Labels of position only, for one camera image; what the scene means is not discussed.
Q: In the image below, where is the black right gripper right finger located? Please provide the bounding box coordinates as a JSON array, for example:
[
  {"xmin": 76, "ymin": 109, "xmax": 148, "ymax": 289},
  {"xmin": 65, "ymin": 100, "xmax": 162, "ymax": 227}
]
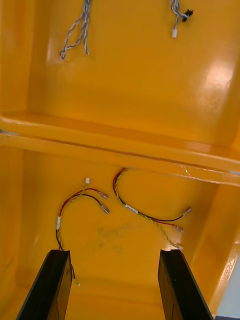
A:
[{"xmin": 157, "ymin": 248, "xmax": 214, "ymax": 320}]

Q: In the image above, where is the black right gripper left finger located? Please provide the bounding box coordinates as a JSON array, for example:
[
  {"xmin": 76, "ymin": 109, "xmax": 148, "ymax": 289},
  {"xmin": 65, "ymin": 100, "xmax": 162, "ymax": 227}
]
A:
[{"xmin": 16, "ymin": 249, "xmax": 73, "ymax": 320}]

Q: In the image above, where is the yellow-orange plastic bin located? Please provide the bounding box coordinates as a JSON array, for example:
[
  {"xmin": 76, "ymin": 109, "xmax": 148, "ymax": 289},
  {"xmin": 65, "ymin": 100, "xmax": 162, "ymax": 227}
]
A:
[
  {"xmin": 0, "ymin": 0, "xmax": 240, "ymax": 173},
  {"xmin": 0, "ymin": 133, "xmax": 240, "ymax": 320}
]

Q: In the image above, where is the red black green-yellow wire harness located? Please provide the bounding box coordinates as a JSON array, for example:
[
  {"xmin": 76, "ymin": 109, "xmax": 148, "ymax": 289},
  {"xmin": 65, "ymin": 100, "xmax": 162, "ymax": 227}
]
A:
[
  {"xmin": 112, "ymin": 167, "xmax": 193, "ymax": 251},
  {"xmin": 55, "ymin": 177, "xmax": 111, "ymax": 287}
]

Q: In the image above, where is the blue-white twisted wire harness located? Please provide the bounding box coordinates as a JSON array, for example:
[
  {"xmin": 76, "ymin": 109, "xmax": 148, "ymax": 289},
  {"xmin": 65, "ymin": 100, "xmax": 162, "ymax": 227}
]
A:
[{"xmin": 59, "ymin": 0, "xmax": 92, "ymax": 61}]

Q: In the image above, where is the grey-white twisted wire harness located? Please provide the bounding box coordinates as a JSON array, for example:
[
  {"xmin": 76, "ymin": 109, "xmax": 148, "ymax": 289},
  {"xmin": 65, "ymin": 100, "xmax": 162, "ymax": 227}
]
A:
[{"xmin": 169, "ymin": 0, "xmax": 195, "ymax": 39}]

